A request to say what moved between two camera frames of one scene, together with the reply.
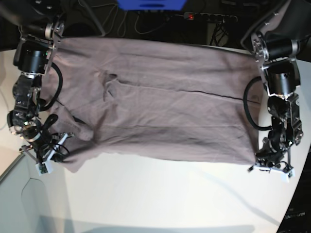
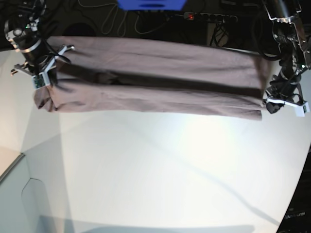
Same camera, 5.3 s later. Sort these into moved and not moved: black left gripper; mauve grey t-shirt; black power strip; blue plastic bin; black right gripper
Moved: black right gripper; mauve grey t-shirt; black left gripper
Not moved: blue plastic bin; black power strip
